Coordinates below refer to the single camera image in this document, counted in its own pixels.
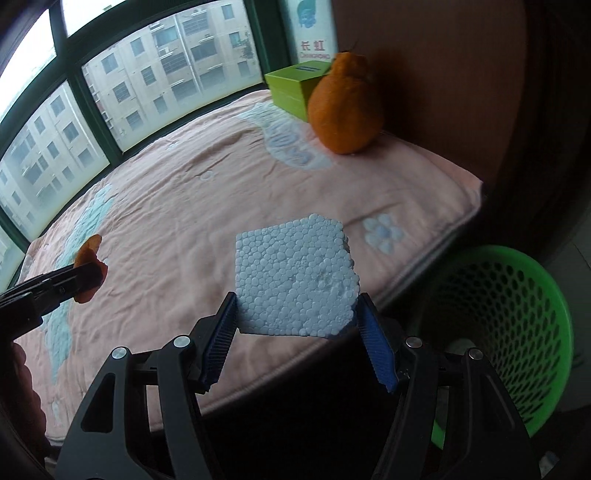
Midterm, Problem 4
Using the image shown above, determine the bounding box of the dark curtain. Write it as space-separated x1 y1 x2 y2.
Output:
480 0 591 278

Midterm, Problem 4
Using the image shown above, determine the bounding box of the brown wooden panel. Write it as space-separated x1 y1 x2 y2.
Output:
332 0 529 185

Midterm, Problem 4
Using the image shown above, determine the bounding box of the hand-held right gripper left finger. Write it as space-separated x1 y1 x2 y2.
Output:
58 291 238 480

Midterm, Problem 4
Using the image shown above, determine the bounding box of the pink flower-print blanket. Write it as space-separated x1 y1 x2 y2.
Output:
9 88 483 439

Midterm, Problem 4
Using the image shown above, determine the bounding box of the orange peel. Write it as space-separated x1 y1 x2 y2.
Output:
74 234 108 304

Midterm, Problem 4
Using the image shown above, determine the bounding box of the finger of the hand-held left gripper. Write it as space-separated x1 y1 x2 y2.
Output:
18 261 105 318

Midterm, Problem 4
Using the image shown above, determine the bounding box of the white printed carton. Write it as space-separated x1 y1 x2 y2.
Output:
279 0 335 68

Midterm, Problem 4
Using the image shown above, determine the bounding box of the apartment building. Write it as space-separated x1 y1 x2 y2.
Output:
0 9 259 241

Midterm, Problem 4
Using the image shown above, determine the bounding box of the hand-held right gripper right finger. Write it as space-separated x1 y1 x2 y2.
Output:
355 293 541 480

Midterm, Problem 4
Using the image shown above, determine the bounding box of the dark green window frame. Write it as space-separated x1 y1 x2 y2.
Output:
0 0 296 254

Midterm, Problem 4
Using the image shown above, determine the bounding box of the green perforated plastic basket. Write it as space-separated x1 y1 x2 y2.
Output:
409 244 574 450

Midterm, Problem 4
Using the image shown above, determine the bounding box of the orange knobbed citrus fruit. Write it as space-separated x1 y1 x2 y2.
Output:
308 52 385 154

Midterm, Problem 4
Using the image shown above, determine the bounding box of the green cardboard box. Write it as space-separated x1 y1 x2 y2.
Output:
264 61 334 123

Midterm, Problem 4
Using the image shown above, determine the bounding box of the white foam piece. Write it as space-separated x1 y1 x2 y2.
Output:
235 213 361 341

